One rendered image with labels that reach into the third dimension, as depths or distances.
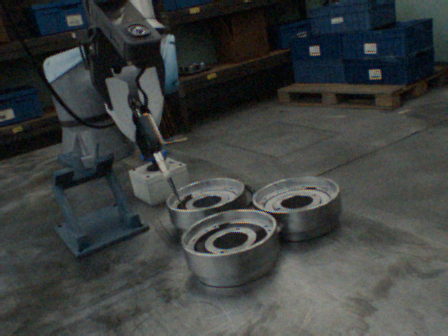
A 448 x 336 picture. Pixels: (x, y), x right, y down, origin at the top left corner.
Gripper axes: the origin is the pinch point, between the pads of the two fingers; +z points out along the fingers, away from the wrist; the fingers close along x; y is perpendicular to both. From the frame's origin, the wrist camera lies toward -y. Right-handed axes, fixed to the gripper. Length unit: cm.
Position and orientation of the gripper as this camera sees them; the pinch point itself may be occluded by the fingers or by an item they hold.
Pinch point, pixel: (144, 130)
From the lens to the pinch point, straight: 69.8
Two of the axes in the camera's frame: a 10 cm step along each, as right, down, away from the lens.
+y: -5.1, -1.8, 8.4
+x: -8.4, 3.1, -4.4
